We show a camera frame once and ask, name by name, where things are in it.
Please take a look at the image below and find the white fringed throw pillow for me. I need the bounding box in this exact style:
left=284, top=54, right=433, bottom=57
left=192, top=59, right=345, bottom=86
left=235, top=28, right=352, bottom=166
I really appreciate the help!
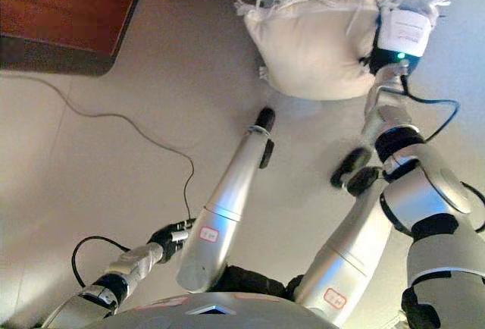
left=233, top=0, right=455, bottom=102

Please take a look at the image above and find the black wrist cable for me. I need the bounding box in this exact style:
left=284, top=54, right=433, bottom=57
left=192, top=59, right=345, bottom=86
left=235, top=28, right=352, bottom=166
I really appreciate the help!
left=71, top=235, right=132, bottom=288
left=400, top=74, right=462, bottom=144

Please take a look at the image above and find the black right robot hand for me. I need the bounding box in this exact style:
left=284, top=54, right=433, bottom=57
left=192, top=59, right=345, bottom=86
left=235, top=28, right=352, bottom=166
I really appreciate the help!
left=358, top=0, right=437, bottom=75

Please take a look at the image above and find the brown wooden cabinet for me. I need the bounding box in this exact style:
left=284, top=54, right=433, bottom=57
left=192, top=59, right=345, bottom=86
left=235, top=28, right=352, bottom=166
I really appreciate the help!
left=0, top=0, right=145, bottom=78

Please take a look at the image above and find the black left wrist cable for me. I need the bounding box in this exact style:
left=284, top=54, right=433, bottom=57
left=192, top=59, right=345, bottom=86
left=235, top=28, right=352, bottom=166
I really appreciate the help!
left=71, top=235, right=132, bottom=288

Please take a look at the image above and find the silver left robot leg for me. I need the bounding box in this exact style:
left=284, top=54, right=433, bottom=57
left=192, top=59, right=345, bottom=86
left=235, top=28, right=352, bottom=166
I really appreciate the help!
left=174, top=107, right=277, bottom=294

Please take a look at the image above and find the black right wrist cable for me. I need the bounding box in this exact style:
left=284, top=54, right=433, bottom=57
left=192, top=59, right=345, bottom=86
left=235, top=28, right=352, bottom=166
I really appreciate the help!
left=400, top=74, right=462, bottom=144

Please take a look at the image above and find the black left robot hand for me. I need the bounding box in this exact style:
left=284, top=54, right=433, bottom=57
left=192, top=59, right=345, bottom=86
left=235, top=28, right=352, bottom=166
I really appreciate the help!
left=147, top=217, right=199, bottom=265

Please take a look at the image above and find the silver robot leg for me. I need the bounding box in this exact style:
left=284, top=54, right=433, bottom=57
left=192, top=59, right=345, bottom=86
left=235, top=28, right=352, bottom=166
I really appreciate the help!
left=294, top=146, right=393, bottom=327
left=174, top=107, right=277, bottom=294

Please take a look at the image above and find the thin grey floor cable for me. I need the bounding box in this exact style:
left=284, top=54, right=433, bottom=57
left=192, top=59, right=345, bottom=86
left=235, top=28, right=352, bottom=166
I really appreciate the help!
left=0, top=72, right=196, bottom=222

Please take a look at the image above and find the grey robot torso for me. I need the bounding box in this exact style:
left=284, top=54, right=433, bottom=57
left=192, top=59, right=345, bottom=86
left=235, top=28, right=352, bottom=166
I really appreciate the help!
left=85, top=264, right=340, bottom=329

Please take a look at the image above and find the silver right robot leg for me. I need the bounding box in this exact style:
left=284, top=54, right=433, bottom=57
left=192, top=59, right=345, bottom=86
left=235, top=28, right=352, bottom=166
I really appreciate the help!
left=294, top=146, right=393, bottom=327

